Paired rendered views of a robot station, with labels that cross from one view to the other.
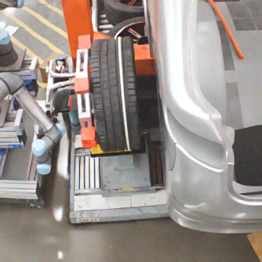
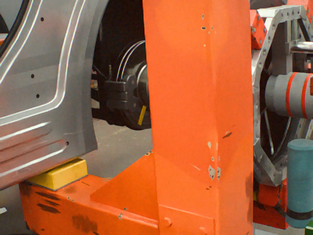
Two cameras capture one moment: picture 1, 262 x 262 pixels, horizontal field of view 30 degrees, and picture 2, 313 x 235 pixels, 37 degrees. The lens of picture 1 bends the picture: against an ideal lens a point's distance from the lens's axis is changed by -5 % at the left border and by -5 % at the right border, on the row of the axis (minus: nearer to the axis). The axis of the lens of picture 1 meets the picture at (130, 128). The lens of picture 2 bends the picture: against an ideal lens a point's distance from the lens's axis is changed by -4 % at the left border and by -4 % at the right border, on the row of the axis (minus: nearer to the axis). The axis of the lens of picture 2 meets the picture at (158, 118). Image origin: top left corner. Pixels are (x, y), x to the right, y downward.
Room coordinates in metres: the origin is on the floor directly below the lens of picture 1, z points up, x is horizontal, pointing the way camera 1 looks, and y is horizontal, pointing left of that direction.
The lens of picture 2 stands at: (3.54, 0.76, 1.20)
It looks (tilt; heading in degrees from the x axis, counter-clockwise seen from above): 15 degrees down; 216
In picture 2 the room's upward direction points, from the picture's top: 4 degrees counter-clockwise
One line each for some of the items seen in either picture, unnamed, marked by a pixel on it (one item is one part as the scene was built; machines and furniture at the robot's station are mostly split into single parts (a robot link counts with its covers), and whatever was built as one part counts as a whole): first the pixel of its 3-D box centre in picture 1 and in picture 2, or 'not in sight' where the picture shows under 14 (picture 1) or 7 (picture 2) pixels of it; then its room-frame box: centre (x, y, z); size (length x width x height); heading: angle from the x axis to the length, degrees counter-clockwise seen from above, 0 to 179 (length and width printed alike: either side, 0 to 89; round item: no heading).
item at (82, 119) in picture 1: (88, 96); (282, 93); (2.12, 0.22, 0.85); 0.54 x 0.07 x 0.54; 178
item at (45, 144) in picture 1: (41, 149); not in sight; (1.68, 0.46, 0.95); 0.11 x 0.08 x 0.11; 142
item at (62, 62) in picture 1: (58, 73); not in sight; (2.74, 0.47, 0.51); 0.20 x 0.14 x 0.13; 5
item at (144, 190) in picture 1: (126, 162); not in sight; (2.17, 0.05, 0.13); 0.50 x 0.36 x 0.10; 178
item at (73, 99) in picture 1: (76, 97); (303, 95); (2.13, 0.29, 0.85); 0.21 x 0.14 x 0.14; 88
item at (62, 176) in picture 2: not in sight; (55, 170); (2.67, -0.25, 0.71); 0.14 x 0.14 x 0.05; 88
